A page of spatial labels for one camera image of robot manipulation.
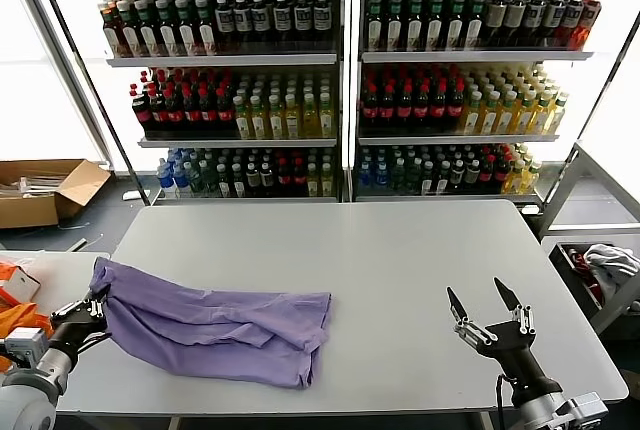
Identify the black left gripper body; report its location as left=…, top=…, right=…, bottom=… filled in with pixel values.
left=48, top=308, right=110, bottom=357

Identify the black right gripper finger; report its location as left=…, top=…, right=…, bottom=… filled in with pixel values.
left=493, top=276, right=537, bottom=339
left=445, top=286, right=497, bottom=349

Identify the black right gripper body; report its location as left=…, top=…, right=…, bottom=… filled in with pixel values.
left=479, top=320, right=564, bottom=404

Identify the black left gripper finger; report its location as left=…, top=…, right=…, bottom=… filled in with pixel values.
left=88, top=285, right=112, bottom=320
left=49, top=298, right=94, bottom=324

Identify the purple t-shirt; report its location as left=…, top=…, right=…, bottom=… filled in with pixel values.
left=88, top=256, right=335, bottom=391

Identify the white side table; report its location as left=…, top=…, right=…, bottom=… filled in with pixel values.
left=0, top=251, right=112, bottom=430

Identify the orange fabric bag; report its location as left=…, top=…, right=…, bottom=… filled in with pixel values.
left=0, top=302, right=54, bottom=371

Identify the white orange carton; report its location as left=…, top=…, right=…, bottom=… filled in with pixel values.
left=0, top=260, right=42, bottom=307

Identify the black storage bin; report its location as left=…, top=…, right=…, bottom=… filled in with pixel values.
left=548, top=242, right=640, bottom=324

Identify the red garment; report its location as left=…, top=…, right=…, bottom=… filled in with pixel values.
left=567, top=247, right=609, bottom=301

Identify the white grey garment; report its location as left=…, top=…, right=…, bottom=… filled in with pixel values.
left=582, top=243, right=640, bottom=299

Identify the brown cardboard box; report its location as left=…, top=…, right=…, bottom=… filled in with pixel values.
left=0, top=158, right=112, bottom=230

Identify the white packing material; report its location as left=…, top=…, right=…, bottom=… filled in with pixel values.
left=0, top=175, right=69, bottom=197

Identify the green drink bottle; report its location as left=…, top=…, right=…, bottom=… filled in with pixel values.
left=405, top=158, right=421, bottom=194
left=389, top=158, right=406, bottom=192
left=187, top=162, right=204, bottom=196
left=199, top=159, right=217, bottom=196

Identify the black slanted pole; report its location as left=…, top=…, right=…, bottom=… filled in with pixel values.
left=24, top=0, right=152, bottom=206
left=541, top=17, right=640, bottom=206

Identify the red tea bottle white label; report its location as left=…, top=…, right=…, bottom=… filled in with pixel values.
left=101, top=0, right=124, bottom=59
left=118, top=0, right=143, bottom=58

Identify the grey metal shelf unit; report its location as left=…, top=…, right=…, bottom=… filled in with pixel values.
left=349, top=0, right=631, bottom=206
left=69, top=0, right=351, bottom=206

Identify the dark tea bottle green band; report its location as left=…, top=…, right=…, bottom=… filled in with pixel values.
left=155, top=0, right=180, bottom=57
left=385, top=0, right=404, bottom=51
left=446, top=0, right=465, bottom=51
left=464, top=0, right=484, bottom=51
left=425, top=0, right=445, bottom=51
left=174, top=0, right=199, bottom=57
left=367, top=0, right=384, bottom=51
left=194, top=0, right=218, bottom=56
left=405, top=0, right=424, bottom=51
left=135, top=0, right=162, bottom=58

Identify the dark bottle blue label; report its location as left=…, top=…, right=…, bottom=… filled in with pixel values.
left=559, top=0, right=585, bottom=49

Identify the red drink bottle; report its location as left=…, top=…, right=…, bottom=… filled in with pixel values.
left=574, top=0, right=604, bottom=51

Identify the dark bottle black white label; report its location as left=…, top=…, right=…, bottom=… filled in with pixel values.
left=312, top=0, right=332, bottom=54
left=214, top=0, right=236, bottom=54
left=232, top=0, right=254, bottom=54
left=272, top=0, right=294, bottom=54
left=293, top=0, right=314, bottom=54
left=250, top=0, right=272, bottom=54

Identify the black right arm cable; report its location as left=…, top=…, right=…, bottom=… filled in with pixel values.
left=494, top=373, right=519, bottom=430

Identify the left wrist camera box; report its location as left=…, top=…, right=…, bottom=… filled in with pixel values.
left=2, top=327, right=49, bottom=359

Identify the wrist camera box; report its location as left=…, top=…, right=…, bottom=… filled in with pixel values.
left=2, top=327, right=49, bottom=359
left=567, top=390, right=610, bottom=424

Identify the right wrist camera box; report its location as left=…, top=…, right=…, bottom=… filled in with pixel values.
left=567, top=390, right=610, bottom=424

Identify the grey metal cart frame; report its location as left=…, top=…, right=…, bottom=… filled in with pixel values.
left=537, top=139, right=640, bottom=336

